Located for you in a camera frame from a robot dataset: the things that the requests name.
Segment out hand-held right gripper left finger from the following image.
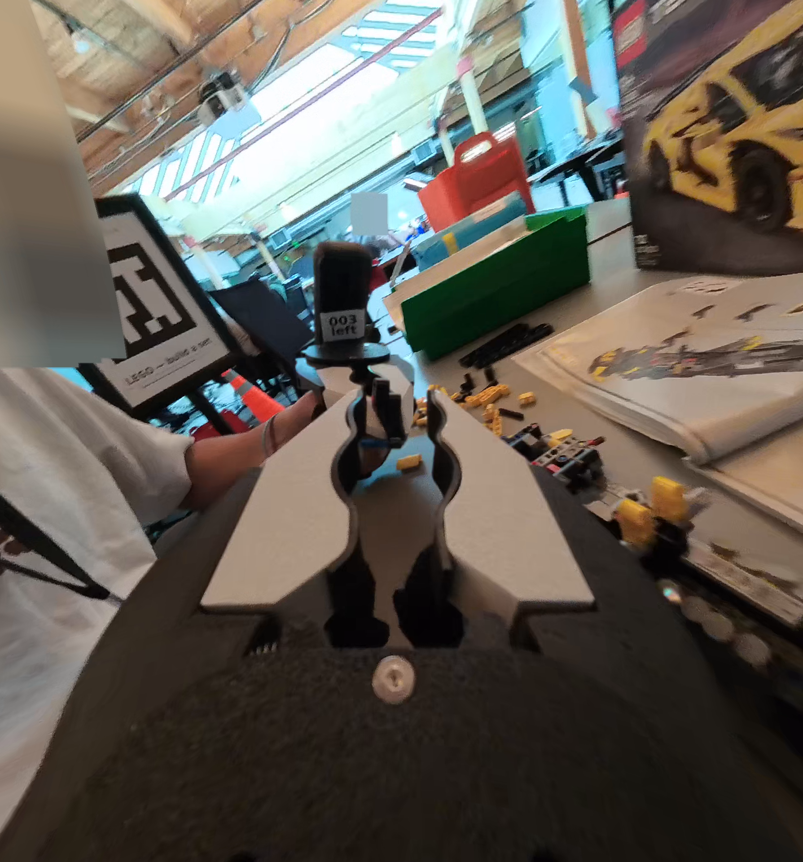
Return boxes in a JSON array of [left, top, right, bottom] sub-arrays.
[[199, 387, 370, 614]]

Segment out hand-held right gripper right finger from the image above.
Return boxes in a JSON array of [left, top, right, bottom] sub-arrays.
[[427, 386, 596, 614]]

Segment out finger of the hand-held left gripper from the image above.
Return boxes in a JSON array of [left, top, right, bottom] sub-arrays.
[[380, 362, 417, 440], [320, 365, 390, 443]]

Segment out black lego connector blue pin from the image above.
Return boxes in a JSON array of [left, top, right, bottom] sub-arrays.
[[360, 378, 406, 450]]

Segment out person's left forearm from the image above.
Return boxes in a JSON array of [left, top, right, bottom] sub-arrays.
[[184, 411, 288, 510]]

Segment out pile of yellow lego pieces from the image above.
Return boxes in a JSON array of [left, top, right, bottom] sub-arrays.
[[396, 383, 538, 471]]

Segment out lego car chassis model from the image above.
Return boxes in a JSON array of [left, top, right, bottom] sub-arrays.
[[502, 424, 803, 681]]

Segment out stack of black lego beams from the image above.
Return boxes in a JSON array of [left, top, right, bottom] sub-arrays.
[[458, 322, 556, 368]]

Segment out yellow toy car set box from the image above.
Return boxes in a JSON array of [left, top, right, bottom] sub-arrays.
[[610, 0, 803, 276]]

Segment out person's left hand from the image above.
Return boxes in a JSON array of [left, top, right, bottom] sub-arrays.
[[276, 392, 326, 451]]

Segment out white cardboard sheet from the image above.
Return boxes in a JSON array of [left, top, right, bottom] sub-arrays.
[[381, 229, 531, 319]]

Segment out black armrest office chair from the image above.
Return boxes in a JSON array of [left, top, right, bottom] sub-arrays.
[[209, 279, 315, 391]]

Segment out orange traffic cone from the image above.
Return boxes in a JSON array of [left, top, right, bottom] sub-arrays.
[[223, 369, 286, 425]]

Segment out green plastic bin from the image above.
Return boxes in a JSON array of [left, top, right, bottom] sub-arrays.
[[400, 205, 591, 361]]

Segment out light blue plastic bag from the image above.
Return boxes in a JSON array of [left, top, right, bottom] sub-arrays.
[[411, 192, 529, 270]]

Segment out black white marker card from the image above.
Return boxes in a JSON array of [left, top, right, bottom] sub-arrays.
[[78, 194, 246, 418]]

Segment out white ceiling projector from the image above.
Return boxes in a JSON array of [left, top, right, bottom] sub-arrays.
[[196, 70, 250, 123]]

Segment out open instruction booklet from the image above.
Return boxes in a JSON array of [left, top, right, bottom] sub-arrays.
[[512, 269, 803, 546]]

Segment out black neck strap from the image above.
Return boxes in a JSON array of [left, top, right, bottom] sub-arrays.
[[0, 468, 111, 602]]

